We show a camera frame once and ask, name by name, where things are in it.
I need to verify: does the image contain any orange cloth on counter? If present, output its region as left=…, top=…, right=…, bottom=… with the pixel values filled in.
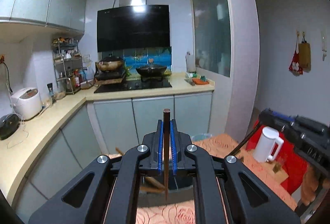
left=185, top=77, right=209, bottom=86

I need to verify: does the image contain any light bamboo chopstick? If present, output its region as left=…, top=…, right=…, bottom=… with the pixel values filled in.
left=115, top=147, right=125, bottom=156

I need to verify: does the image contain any black power cable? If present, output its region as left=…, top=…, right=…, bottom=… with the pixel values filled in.
left=0, top=55, right=14, bottom=93

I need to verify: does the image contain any metal spice rack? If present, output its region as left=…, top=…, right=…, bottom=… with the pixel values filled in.
left=51, top=37, right=86, bottom=95

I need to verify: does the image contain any rose pattern tablecloth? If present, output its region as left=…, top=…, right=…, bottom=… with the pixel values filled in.
left=108, top=132, right=299, bottom=224

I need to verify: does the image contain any white electric kettle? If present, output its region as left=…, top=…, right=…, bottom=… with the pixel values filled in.
left=253, top=126, right=284, bottom=163

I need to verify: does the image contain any black wok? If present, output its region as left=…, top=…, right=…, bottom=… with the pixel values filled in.
left=136, top=64, right=167, bottom=78

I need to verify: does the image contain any red hanging cloth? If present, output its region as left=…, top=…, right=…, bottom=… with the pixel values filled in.
left=289, top=31, right=303, bottom=76

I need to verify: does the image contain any person's right hand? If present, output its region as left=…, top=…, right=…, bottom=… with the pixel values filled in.
left=301, top=165, right=319, bottom=206

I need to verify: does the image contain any brown wooden chopstick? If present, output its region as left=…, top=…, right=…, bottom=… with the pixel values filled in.
left=140, top=185, right=164, bottom=193

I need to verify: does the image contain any black range hood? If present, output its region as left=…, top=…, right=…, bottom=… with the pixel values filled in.
left=97, top=0, right=170, bottom=53

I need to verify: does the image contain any black chopstick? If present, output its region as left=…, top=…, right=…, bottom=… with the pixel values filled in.
left=229, top=122, right=261, bottom=156

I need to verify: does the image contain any frosted glass window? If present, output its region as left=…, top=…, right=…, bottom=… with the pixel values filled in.
left=192, top=0, right=231, bottom=77

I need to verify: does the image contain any dark wooden chopstick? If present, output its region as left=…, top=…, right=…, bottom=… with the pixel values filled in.
left=163, top=108, right=171, bottom=201

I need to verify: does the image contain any black countertop appliance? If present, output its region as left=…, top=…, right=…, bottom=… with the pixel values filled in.
left=0, top=114, right=20, bottom=140

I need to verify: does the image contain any white bottle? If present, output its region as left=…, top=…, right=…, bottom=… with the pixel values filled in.
left=185, top=52, right=196, bottom=73

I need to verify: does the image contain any bronze pot with lid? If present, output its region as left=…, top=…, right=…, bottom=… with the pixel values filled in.
left=96, top=55, right=124, bottom=72

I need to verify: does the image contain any red chair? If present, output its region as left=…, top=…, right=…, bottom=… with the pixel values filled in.
left=245, top=118, right=309, bottom=195

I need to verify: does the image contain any white rice cooker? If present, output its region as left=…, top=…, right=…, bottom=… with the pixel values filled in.
left=11, top=87, right=42, bottom=120

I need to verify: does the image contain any dark brown chopstick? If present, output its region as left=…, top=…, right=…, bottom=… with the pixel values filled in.
left=144, top=177, right=165, bottom=190

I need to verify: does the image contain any black induction cooktop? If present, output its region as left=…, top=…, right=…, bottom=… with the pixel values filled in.
left=94, top=78, right=172, bottom=93

